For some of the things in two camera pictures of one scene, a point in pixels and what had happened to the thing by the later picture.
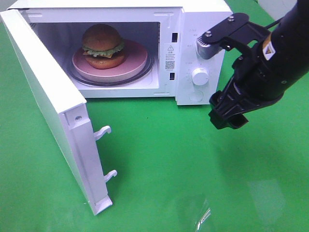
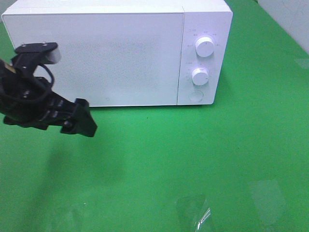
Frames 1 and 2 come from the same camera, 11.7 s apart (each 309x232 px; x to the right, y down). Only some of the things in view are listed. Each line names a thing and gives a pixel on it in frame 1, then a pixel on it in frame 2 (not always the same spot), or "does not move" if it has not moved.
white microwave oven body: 131,49 does not move
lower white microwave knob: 200,76 does not move
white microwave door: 67,109 to 108,59
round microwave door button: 197,95 does not move
